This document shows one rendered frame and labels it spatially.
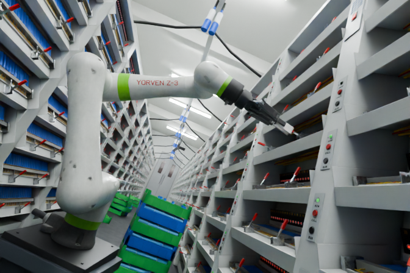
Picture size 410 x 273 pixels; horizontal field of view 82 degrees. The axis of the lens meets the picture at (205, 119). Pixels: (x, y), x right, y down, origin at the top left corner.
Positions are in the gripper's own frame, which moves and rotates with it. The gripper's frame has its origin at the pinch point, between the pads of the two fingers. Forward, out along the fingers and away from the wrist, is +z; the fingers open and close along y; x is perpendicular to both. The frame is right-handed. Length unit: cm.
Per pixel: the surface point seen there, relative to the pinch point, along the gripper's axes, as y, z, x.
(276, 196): -6.4, 12.0, -22.5
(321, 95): 8.6, 4.3, 14.8
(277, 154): -15.4, 8.4, -4.3
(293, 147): -2.7, 8.0, -3.5
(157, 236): -76, -12, -65
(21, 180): -82, -97, -83
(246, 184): -44.4, 10.7, -16.6
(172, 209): -77, -12, -48
